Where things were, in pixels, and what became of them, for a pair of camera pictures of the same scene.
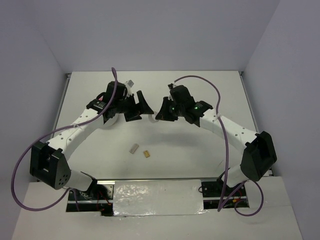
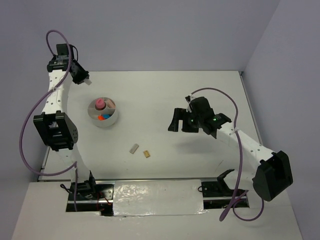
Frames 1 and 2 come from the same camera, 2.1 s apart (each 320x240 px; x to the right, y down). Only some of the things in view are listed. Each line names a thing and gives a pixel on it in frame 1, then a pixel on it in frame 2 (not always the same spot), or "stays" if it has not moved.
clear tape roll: (152, 118) → (87, 81)
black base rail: (100, 197) stays
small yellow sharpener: (146, 154) stays
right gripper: (163, 114) → (181, 114)
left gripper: (143, 107) → (83, 75)
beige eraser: (134, 148) stays
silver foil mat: (155, 197) stays
